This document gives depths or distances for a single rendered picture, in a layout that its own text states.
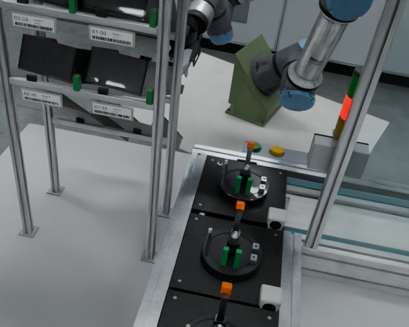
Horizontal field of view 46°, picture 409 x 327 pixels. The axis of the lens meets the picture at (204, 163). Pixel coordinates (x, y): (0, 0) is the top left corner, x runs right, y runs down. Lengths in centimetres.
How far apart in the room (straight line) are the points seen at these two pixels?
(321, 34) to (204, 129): 56
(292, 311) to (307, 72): 76
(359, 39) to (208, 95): 255
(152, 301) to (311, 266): 43
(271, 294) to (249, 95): 90
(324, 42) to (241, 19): 287
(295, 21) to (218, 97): 240
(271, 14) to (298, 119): 244
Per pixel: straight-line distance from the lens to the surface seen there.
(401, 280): 132
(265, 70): 175
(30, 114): 344
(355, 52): 437
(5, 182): 151
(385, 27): 94
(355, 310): 128
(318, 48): 148
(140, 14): 95
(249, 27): 433
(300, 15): 425
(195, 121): 178
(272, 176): 140
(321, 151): 109
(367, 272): 129
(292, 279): 116
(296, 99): 160
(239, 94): 180
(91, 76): 106
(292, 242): 124
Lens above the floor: 181
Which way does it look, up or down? 37 degrees down
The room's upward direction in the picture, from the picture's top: 8 degrees clockwise
